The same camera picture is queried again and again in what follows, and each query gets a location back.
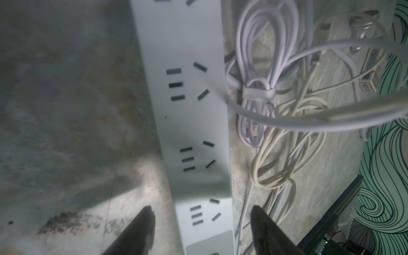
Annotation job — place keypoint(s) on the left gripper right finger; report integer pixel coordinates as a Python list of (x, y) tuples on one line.
[(268, 238)]

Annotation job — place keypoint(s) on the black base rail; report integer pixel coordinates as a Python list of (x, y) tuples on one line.
[(326, 238)]

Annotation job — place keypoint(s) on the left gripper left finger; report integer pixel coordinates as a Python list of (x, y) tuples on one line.
[(138, 237)]

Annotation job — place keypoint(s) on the white power strip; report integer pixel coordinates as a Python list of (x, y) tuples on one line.
[(181, 45)]

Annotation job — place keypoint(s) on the small card box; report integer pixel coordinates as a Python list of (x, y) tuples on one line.
[(375, 64)]

